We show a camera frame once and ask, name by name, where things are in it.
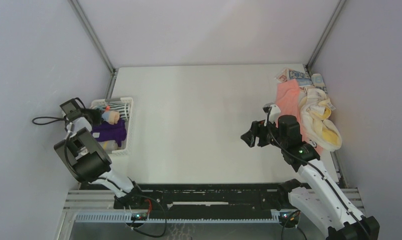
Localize pink towel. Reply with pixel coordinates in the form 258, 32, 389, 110
275, 79, 323, 155

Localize grey yellow towel roll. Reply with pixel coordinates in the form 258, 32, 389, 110
99, 140, 119, 153

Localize right base control board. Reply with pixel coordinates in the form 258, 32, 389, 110
278, 211, 300, 223

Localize white cable duct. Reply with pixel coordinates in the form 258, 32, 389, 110
74, 212, 281, 224

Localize white plastic basket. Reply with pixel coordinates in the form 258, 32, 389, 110
91, 97, 134, 157

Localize aluminium frame post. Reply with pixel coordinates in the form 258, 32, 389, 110
305, 0, 348, 73
68, 0, 115, 75

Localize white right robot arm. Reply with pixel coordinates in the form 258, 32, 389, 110
241, 115, 380, 240

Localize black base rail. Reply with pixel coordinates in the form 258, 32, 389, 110
113, 183, 294, 221

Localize purple towel roll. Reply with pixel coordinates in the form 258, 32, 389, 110
91, 119, 127, 148

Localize left base control board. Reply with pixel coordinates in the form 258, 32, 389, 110
130, 213, 148, 222

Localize left aluminium frame post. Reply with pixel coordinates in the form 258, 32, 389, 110
68, 0, 115, 75

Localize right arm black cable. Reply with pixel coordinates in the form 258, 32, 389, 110
266, 107, 374, 240

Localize black white zebra towel roll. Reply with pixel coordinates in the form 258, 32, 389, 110
94, 102, 131, 121

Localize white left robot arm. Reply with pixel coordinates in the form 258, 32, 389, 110
53, 108, 145, 209

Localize blue patterned towel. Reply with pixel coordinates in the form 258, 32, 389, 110
274, 67, 328, 94

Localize right aluminium frame post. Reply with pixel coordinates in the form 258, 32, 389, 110
305, 0, 348, 73

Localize base control board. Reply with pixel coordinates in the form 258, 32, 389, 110
130, 213, 148, 222
278, 211, 300, 223

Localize orange polka dot towel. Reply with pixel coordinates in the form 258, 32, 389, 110
101, 105, 120, 125

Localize white yellow towel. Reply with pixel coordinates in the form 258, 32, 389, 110
299, 88, 343, 152

